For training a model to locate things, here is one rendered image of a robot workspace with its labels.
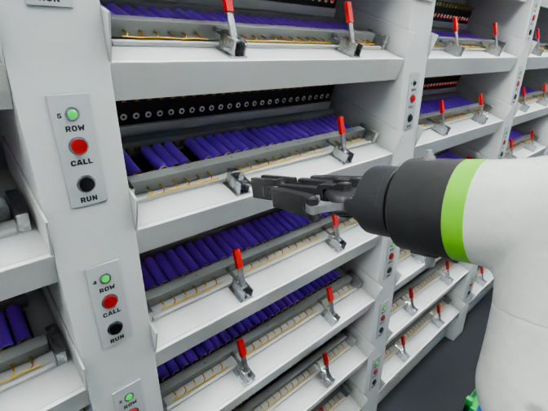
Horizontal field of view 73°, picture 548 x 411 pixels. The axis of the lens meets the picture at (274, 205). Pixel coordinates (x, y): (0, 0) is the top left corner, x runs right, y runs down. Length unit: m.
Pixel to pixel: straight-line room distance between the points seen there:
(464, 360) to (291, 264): 1.21
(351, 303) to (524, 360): 0.73
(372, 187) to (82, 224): 0.33
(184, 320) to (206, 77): 0.38
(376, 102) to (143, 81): 0.57
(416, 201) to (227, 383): 0.58
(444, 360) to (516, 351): 1.50
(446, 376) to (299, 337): 0.95
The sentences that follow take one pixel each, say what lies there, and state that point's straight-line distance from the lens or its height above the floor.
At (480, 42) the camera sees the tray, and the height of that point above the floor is 1.21.
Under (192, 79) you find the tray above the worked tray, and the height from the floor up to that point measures 1.15.
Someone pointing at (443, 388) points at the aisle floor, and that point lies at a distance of 1.70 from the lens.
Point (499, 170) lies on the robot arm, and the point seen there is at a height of 1.09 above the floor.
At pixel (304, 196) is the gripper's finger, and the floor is 1.03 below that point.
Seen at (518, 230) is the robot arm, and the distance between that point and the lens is 0.31.
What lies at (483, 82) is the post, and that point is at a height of 1.09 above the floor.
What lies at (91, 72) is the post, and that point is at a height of 1.16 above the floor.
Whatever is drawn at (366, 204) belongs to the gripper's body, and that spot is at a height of 1.04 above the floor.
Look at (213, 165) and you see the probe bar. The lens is 0.61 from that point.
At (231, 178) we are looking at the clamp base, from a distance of 0.59.
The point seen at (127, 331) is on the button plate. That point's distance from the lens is 0.57.
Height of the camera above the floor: 1.18
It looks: 22 degrees down
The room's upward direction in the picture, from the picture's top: straight up
